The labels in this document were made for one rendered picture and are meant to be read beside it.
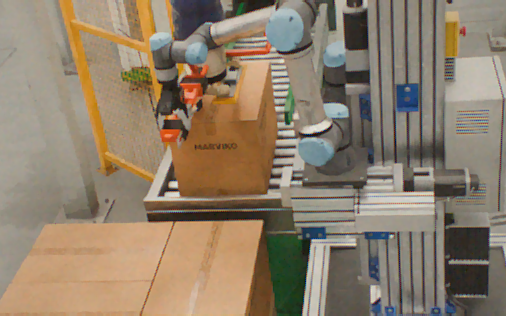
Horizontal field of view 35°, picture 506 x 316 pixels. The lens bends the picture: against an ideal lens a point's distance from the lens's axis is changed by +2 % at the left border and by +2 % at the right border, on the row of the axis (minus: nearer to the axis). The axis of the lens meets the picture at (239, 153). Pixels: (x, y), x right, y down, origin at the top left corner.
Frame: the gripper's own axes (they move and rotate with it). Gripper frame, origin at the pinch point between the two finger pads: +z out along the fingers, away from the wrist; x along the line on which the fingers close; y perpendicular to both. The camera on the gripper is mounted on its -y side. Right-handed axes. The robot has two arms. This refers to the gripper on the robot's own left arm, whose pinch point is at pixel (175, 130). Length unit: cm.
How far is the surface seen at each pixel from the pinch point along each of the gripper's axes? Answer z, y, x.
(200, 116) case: 26, 58, 6
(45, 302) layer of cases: 66, -16, 59
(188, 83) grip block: -1.7, 34.1, 2.2
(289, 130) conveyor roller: 66, 114, -23
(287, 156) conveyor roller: 68, 92, -24
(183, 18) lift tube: -22, 51, 5
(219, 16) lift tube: -20, 57, -9
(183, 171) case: 50, 52, 17
